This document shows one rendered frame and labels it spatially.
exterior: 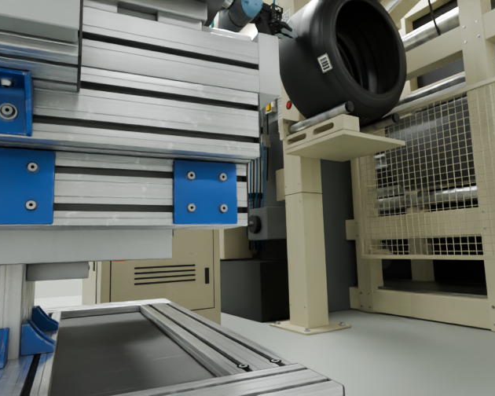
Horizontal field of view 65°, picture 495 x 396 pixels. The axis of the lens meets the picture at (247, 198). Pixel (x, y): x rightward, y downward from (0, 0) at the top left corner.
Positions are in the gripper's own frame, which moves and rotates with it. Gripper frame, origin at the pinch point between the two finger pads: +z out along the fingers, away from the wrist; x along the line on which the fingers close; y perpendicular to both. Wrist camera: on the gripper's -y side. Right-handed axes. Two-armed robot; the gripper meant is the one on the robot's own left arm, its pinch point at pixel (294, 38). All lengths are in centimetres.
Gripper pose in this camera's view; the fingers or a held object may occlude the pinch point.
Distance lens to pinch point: 168.4
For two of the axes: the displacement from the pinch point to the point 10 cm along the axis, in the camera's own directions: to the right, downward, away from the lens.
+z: 8.4, 1.5, 5.2
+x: -5.4, 1.2, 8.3
